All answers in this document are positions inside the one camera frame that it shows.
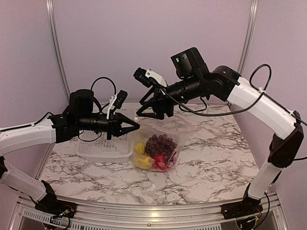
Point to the red toy bell pepper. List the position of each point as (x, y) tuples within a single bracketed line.
[(160, 162)]

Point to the purple toy grape bunch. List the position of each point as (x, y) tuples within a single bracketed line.
[(160, 145)]

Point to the yellow toy banana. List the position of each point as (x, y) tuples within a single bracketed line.
[(143, 162)]

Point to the aluminium frame post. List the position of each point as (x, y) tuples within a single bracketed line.
[(56, 47), (252, 17)]

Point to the left aluminium frame post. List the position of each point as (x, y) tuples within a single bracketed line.
[(56, 47)]

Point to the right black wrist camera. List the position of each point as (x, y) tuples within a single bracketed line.
[(189, 63)]

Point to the clear zip top bag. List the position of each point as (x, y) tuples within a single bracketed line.
[(177, 128)]

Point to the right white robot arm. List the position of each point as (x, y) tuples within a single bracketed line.
[(228, 85)]

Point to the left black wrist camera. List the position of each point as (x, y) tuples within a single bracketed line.
[(81, 101)]

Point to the right aluminium frame post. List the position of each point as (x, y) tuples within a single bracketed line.
[(252, 17)]

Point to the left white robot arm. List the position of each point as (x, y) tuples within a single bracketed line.
[(22, 147)]

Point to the front aluminium frame rail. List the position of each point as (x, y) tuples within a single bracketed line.
[(90, 215)]

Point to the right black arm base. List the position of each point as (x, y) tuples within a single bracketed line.
[(247, 206)]

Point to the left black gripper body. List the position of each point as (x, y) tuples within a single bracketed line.
[(85, 123)]

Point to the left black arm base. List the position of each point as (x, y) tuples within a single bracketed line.
[(50, 204)]

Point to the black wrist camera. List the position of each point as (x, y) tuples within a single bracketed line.
[(189, 63), (81, 101)]

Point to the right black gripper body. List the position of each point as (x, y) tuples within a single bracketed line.
[(192, 88)]

